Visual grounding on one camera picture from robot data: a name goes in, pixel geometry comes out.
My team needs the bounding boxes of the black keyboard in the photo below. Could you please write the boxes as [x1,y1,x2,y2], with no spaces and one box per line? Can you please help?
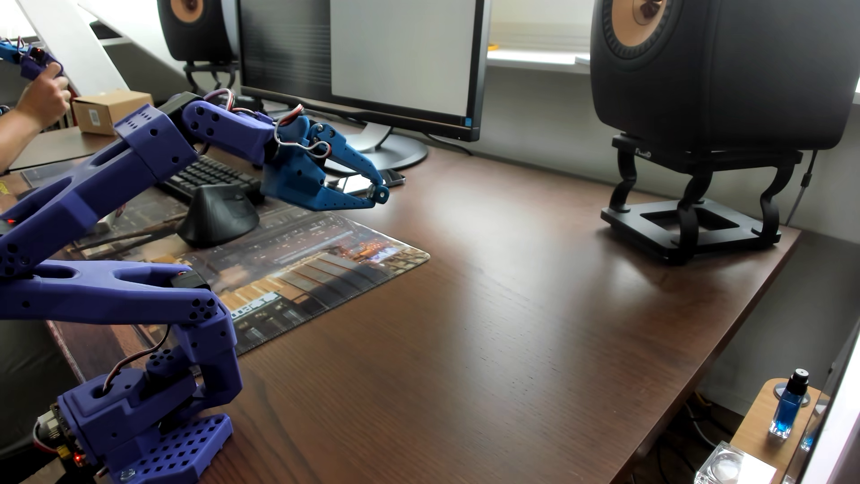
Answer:
[158,155,264,206]

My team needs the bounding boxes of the dark wooden stick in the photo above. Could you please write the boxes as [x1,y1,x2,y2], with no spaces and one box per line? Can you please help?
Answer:
[84,232,182,262]

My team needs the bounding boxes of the wooden side shelf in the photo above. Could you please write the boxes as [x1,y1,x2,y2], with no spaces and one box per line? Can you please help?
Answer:
[730,378,824,484]

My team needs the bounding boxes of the sturdy black speaker stand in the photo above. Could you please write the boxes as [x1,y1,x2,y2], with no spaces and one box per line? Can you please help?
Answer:
[600,133,804,265]

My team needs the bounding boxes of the blue leader arm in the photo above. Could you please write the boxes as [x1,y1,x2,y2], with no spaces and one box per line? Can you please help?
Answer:
[0,39,65,82]

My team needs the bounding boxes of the black monitor cable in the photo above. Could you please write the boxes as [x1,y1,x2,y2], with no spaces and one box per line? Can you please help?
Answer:
[423,132,474,157]

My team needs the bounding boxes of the white slanted beam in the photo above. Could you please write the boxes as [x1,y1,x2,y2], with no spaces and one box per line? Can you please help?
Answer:
[17,0,129,96]

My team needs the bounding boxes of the black computer monitor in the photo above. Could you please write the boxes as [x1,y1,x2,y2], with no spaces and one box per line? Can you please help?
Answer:
[235,0,491,143]

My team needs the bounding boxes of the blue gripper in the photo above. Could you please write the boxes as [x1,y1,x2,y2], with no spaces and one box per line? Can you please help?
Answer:
[261,116,386,212]

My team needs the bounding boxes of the black smartphone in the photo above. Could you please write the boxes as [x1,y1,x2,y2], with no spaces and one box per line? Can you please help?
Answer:
[326,169,407,197]

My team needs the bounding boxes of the thin black speaker stand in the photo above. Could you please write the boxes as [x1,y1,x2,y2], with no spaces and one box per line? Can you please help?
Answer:
[183,62,240,96]

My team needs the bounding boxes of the brown base servo cable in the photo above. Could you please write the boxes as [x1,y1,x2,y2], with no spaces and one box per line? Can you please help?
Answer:
[102,325,173,395]

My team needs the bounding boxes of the small cardboard box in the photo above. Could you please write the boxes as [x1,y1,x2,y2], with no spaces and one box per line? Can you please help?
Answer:
[72,89,154,137]

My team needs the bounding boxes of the large black speaker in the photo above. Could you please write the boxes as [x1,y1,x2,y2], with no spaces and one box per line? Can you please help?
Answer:
[590,0,860,152]

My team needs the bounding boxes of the gripper servo wires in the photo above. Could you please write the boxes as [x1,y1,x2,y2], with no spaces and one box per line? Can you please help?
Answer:
[202,87,332,161]

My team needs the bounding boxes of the printed city desk mat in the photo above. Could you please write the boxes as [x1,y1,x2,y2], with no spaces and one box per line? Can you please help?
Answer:
[20,158,431,356]

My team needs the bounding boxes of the silver monitor stand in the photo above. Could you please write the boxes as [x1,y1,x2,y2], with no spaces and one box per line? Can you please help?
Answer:
[322,123,429,173]

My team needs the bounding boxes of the black vertical mouse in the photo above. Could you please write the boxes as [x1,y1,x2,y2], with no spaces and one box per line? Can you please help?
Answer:
[176,183,260,248]

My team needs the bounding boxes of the clear glass cube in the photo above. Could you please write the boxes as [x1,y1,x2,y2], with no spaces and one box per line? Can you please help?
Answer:
[694,440,778,484]

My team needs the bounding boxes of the person's right hand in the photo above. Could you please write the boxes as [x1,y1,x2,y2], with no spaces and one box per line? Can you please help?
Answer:
[15,62,71,130]

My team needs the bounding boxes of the robot controller board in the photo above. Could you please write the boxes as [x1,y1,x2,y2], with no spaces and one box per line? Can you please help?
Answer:
[34,403,88,469]

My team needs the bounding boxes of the small-looking black speaker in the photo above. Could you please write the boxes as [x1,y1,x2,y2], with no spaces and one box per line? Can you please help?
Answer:
[156,0,237,65]

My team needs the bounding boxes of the blue liquid bottle black cap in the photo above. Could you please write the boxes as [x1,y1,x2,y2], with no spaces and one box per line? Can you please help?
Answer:
[769,368,810,439]

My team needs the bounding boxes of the black speaker cable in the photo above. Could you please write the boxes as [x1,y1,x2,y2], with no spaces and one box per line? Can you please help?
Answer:
[785,149,819,226]

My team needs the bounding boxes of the white panel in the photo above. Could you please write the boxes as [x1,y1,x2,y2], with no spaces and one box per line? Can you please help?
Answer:
[783,316,860,484]

